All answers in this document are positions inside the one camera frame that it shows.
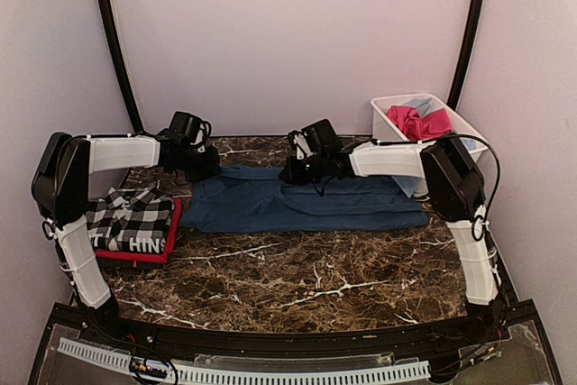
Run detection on white plastic laundry bin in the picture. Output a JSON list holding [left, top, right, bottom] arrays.
[[370, 93, 490, 199]]

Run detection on folded red t-shirt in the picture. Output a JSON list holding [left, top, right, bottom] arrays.
[[95, 199, 182, 265]]

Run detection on black frame post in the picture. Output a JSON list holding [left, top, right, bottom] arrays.
[[97, 0, 144, 133], [446, 0, 483, 110]]

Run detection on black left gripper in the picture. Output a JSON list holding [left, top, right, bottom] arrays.
[[171, 144, 220, 182]]

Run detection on right black frame post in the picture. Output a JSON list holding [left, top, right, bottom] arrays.
[[446, 0, 483, 110]]

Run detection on pink garment in bin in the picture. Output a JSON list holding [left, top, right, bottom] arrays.
[[387, 105, 453, 142]]

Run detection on white slotted cable duct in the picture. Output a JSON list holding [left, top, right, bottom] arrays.
[[57, 337, 431, 384]]

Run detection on left black frame post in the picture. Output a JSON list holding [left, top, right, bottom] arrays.
[[97, 0, 144, 133]]

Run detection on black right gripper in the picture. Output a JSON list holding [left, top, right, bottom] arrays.
[[280, 151, 328, 185]]

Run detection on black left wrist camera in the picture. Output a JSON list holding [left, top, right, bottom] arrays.
[[167, 111, 206, 147]]

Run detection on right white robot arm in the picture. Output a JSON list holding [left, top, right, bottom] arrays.
[[279, 133, 501, 307]]

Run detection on black front rail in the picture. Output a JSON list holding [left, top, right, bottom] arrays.
[[65, 309, 497, 359]]

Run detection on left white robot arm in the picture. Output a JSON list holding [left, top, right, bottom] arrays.
[[31, 132, 221, 309]]

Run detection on black white plaid shirt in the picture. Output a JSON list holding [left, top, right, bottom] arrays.
[[86, 188, 175, 254]]

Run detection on blue garment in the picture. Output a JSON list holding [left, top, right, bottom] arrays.
[[179, 165, 429, 234]]

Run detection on light blue cloth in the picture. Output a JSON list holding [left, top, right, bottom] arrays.
[[392, 97, 477, 197]]

